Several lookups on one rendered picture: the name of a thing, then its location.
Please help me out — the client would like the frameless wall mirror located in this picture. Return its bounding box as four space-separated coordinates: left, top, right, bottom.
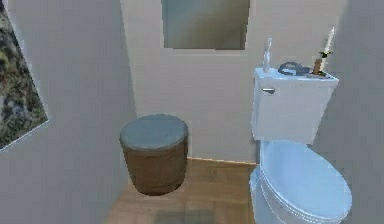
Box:
161 0 251 51

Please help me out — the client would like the grey crumpled cloth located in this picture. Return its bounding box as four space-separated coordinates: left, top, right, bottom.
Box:
277 61 312 76

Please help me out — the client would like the white candle in brown holder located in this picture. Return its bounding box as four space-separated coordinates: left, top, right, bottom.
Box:
311 26 336 77

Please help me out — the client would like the white toilet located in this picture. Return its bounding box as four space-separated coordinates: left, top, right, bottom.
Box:
248 67 353 224

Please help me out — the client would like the brown bin with grey lid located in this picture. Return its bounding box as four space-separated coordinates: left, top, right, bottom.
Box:
119 113 189 197

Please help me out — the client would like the framed dark mottled picture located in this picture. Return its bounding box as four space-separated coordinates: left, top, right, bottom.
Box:
0 3 50 151

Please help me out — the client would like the clear spray bottle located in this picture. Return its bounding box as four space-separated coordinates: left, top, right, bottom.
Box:
262 37 273 74

